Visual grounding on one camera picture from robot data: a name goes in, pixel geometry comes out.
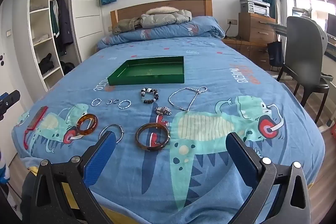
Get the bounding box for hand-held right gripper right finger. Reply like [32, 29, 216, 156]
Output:
[226, 132, 314, 224]

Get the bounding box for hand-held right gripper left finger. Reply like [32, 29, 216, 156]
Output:
[30, 131, 117, 224]

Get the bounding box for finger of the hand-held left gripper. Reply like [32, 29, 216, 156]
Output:
[0, 90, 21, 122]

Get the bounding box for amber bangle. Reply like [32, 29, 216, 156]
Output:
[76, 114, 98, 136]

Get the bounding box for silver bangle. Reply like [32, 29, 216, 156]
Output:
[99, 123, 124, 144]

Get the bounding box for dark brown bangle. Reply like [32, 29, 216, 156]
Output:
[135, 122, 171, 152]

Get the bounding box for silver chunky bracelet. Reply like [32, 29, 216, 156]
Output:
[155, 106, 172, 116]

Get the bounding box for silver chain necklace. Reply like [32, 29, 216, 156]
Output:
[168, 86, 208, 112]

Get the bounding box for black and white beaded bracelet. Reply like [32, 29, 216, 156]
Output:
[140, 87, 160, 104]

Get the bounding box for green tray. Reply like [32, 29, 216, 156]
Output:
[107, 56, 185, 86]

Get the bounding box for person's left forearm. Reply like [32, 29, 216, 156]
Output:
[0, 149, 11, 185]

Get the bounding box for black clothes on shelf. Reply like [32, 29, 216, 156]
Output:
[38, 53, 54, 75]

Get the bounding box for black bag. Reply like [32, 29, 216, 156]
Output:
[60, 61, 76, 75]

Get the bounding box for blue printed bed sheet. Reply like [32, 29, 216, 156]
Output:
[12, 38, 326, 216]

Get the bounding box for green and white hanging jacket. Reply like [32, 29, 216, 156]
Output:
[50, 0, 59, 37]

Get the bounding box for dark hanging coat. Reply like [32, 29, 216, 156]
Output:
[56, 0, 74, 56]

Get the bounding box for low wooden nightstand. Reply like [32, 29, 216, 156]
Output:
[222, 39, 273, 71]

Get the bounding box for navy tote bag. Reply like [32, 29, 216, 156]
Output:
[267, 42, 284, 67]

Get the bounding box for white wardrobe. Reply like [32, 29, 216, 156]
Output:
[26, 0, 101, 92]

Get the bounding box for grey chair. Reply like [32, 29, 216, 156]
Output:
[277, 16, 330, 115]

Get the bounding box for wooden drawer cabinet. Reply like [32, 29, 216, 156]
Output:
[238, 13, 277, 43]

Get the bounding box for grey desk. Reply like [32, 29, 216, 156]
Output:
[273, 22, 288, 36]

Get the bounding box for olive fleece jacket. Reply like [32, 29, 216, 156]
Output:
[112, 17, 142, 35]

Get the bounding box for folded blue duvet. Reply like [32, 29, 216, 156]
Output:
[96, 16, 226, 50]

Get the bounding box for wooden headboard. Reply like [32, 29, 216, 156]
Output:
[110, 0, 213, 28]

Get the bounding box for grey down jacket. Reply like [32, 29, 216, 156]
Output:
[139, 7, 193, 28]

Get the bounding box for white printer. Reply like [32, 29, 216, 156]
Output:
[240, 0, 271, 16]

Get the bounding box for computer monitor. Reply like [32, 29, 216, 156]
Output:
[326, 13, 336, 37]

